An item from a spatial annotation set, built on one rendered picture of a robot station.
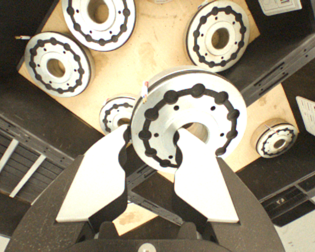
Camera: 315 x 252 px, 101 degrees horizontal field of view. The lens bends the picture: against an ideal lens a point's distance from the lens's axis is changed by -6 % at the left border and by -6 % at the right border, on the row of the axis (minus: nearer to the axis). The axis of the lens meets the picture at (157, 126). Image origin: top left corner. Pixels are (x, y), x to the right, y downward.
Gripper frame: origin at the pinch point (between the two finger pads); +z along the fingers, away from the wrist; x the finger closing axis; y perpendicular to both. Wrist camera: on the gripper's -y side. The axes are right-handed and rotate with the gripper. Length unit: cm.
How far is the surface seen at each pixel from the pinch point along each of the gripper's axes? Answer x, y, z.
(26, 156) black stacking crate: -32.8, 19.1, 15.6
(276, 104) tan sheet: 28.8, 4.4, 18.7
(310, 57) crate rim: 20.4, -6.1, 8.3
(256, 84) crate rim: 14.1, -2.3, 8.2
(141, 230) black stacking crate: -4, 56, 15
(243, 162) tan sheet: 27.0, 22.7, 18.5
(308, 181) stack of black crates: 119, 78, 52
